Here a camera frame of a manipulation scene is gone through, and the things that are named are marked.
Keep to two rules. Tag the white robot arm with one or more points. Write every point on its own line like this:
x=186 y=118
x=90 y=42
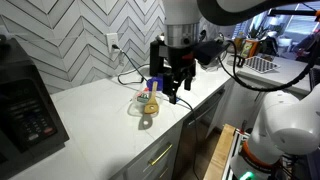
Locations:
x=285 y=124

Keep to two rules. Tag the small clear round container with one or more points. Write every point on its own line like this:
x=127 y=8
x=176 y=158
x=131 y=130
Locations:
x=140 y=98

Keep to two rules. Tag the white wall power outlet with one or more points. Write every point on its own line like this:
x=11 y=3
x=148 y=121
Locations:
x=112 y=42

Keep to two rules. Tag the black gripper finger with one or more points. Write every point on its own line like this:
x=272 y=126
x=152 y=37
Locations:
x=187 y=83
x=172 y=94

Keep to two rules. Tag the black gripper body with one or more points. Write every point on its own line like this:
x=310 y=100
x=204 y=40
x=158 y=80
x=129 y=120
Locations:
x=181 y=62

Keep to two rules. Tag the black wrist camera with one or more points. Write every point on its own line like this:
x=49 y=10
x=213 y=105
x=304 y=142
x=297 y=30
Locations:
x=206 y=52

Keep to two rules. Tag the black coffee maker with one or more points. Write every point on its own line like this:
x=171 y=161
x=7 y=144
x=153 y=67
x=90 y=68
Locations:
x=158 y=52

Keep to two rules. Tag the wooden board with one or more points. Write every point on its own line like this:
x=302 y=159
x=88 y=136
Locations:
x=219 y=159

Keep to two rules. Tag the green orange box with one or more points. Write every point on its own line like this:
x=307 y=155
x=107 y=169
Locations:
x=249 y=48

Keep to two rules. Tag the patterned black white mat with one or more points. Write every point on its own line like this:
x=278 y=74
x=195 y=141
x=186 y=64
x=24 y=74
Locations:
x=260 y=65

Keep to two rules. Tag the slotted wooden spatula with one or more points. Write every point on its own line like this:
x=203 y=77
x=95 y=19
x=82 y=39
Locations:
x=152 y=105

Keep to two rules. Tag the black microwave oven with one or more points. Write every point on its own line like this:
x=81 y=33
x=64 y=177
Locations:
x=30 y=127

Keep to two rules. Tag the gold drawer handle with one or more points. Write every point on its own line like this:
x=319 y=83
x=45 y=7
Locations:
x=160 y=153

